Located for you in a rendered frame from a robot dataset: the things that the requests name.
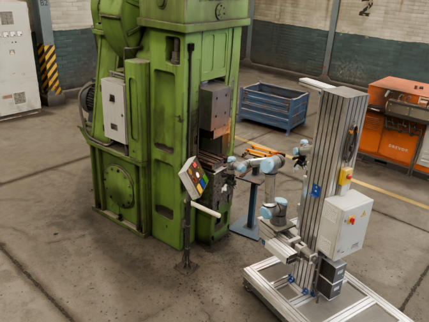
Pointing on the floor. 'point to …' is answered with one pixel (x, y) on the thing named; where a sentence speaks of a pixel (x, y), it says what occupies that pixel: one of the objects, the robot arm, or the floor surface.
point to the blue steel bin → (273, 105)
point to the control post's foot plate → (186, 268)
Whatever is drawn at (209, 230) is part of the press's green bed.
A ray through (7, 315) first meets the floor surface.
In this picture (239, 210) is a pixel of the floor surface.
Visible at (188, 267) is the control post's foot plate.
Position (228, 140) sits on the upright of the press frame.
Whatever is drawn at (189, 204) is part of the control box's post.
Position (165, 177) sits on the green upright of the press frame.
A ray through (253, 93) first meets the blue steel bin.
